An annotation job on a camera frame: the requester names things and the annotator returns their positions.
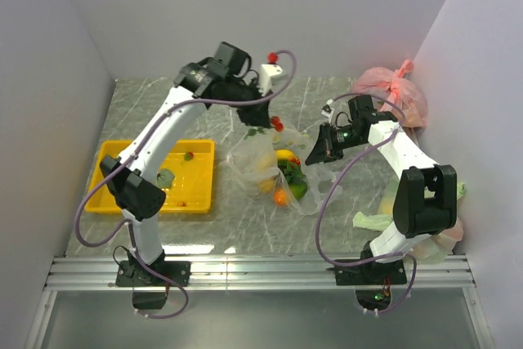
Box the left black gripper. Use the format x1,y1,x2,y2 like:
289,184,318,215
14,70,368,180
225,77,275,128

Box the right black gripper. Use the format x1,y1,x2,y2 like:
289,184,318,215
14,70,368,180
306,123,365,166

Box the red fake cherries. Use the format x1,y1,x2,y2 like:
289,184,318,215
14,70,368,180
270,116,284,132

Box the yellow fake banana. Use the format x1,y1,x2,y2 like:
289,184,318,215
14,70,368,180
275,149,301,166

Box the green orange fake mango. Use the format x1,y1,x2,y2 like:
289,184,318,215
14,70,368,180
288,180,308,201

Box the clear plastic bag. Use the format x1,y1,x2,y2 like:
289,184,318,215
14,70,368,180
226,121,337,216

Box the orange fake orange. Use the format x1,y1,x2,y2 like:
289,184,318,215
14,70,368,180
273,189,288,206

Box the yellow fake lemon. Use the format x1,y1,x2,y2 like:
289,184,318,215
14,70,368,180
257,177,279,194

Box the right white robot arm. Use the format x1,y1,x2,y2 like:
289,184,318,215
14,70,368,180
305,93,458,283

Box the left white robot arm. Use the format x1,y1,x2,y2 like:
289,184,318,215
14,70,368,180
100,42,284,285

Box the small fake strawberry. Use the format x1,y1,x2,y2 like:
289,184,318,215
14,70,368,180
183,152,194,161

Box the pink tied plastic bag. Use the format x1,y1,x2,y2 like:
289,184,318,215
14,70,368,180
351,60,428,128

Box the green fake leaf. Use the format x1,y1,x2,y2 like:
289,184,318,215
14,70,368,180
155,168,175,190

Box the green plastic bag with fruit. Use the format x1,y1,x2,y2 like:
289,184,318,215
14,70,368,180
352,178,464,264

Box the yellow plastic tray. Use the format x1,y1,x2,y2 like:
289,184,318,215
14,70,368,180
85,139,216,214

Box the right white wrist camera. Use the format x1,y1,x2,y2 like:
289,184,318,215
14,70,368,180
321,100,334,119

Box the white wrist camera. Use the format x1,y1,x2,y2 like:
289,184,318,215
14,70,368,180
257,64,286,96
321,100,334,119

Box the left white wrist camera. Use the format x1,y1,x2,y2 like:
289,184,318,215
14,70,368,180
257,64,286,96

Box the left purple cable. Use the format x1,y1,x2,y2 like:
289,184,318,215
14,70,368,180
74,49,298,320

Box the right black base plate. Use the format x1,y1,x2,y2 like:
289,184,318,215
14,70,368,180
330,261,407,286

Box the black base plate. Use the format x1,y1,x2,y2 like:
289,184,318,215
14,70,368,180
330,261,407,286
115,259,191,288

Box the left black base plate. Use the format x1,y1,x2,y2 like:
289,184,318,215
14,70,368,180
115,259,191,288

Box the aluminium mounting rail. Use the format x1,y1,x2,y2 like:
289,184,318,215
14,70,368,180
44,254,476,292

